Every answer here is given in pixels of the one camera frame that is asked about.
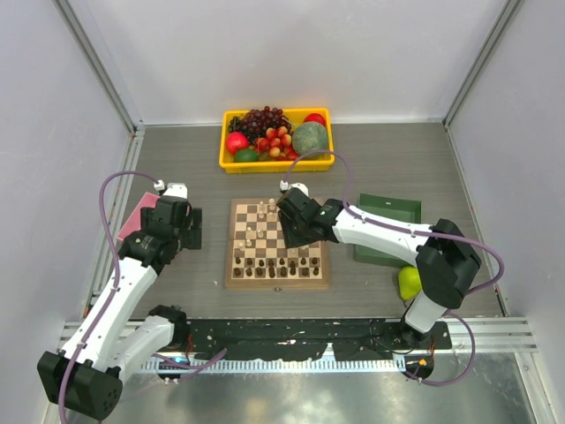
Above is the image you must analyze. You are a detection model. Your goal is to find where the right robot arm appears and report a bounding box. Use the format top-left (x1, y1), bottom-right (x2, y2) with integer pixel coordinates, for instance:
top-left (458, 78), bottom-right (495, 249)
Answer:
top-left (276, 185), bottom-right (481, 348)

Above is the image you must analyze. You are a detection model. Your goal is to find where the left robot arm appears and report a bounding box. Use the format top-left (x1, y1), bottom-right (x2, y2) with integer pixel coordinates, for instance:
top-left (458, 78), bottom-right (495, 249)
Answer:
top-left (37, 195), bottom-right (202, 421)

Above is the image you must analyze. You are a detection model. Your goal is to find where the wooden chess board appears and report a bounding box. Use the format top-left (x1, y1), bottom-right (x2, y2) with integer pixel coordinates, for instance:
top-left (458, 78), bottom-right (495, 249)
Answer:
top-left (225, 198), bottom-right (330, 291)

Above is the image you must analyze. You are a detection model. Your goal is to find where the pink plastic box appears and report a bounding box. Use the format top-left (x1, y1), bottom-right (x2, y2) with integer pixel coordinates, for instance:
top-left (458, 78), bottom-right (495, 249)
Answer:
top-left (117, 193), bottom-right (159, 242)

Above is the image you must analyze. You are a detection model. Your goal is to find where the yellow plastic fruit bin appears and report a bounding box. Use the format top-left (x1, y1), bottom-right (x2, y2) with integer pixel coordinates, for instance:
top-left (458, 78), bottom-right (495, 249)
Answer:
top-left (219, 107), bottom-right (334, 174)

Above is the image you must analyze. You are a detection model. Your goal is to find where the red cherry cluster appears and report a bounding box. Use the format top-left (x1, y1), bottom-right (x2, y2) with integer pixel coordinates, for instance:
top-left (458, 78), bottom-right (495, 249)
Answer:
top-left (250, 126), bottom-right (298, 162)

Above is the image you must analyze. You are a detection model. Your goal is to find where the green melon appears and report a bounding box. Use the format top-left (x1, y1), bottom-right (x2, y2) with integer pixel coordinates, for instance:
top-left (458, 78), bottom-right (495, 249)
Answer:
top-left (291, 122), bottom-right (329, 155)

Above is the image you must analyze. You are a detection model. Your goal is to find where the green lime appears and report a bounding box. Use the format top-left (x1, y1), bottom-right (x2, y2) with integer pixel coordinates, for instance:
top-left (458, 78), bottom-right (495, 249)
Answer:
top-left (233, 148), bottom-right (260, 163)

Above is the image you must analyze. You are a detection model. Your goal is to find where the red apple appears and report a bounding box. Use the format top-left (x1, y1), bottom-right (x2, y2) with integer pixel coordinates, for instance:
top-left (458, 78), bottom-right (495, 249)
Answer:
top-left (225, 132), bottom-right (249, 155)

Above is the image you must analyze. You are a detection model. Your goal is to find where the green tray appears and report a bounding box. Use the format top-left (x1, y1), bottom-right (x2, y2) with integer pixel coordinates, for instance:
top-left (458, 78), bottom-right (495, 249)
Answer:
top-left (353, 193), bottom-right (422, 269)

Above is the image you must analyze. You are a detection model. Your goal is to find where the red tomato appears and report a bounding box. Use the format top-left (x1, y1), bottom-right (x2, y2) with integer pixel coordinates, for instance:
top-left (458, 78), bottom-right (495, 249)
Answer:
top-left (303, 113), bottom-right (327, 127)

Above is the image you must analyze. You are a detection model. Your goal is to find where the dark grape bunch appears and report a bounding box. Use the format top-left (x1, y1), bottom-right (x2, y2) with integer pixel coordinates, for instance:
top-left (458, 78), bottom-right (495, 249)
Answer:
top-left (228, 106), bottom-right (292, 141)

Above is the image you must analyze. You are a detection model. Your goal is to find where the green pear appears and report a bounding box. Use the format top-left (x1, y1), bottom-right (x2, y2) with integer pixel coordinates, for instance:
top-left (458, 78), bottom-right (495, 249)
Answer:
top-left (397, 266), bottom-right (422, 301)

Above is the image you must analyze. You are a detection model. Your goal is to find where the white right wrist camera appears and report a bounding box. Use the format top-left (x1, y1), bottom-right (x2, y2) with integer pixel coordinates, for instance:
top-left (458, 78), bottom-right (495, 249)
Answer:
top-left (279, 180), bottom-right (309, 196)

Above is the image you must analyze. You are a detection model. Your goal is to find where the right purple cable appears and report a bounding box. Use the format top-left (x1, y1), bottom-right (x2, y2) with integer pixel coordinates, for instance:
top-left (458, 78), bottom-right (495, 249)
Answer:
top-left (279, 149), bottom-right (506, 388)

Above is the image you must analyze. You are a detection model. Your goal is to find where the purple cable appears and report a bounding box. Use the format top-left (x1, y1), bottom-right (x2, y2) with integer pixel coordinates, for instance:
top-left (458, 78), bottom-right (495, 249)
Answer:
top-left (56, 170), bottom-right (229, 423)
top-left (279, 149), bottom-right (506, 388)

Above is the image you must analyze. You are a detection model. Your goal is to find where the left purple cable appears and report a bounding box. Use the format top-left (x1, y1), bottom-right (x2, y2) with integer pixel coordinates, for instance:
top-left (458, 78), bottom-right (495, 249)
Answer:
top-left (56, 170), bottom-right (229, 423)

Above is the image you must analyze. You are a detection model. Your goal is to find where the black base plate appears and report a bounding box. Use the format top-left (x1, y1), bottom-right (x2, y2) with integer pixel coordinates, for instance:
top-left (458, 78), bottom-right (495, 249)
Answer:
top-left (167, 318), bottom-right (452, 361)

